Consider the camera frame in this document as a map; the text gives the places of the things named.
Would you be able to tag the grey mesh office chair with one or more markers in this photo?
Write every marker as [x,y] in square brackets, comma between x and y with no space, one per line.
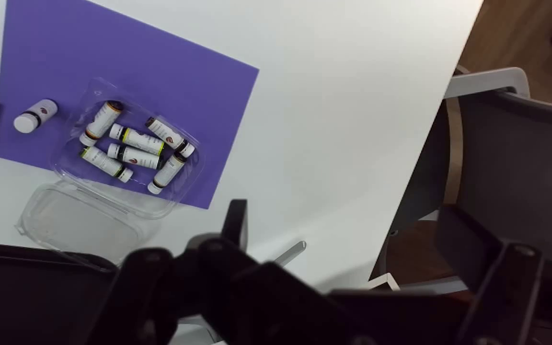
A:
[519,166]

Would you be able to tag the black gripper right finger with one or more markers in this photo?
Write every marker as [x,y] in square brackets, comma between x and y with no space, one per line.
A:
[499,289]

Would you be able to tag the white tube with black cap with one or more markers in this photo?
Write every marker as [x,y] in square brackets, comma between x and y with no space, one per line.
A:
[101,122]
[106,164]
[139,141]
[135,158]
[36,116]
[170,135]
[166,175]

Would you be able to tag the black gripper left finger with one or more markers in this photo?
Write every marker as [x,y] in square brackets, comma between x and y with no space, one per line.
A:
[225,300]

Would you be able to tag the purple rectangular mat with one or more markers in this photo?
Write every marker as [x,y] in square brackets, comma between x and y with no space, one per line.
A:
[162,70]

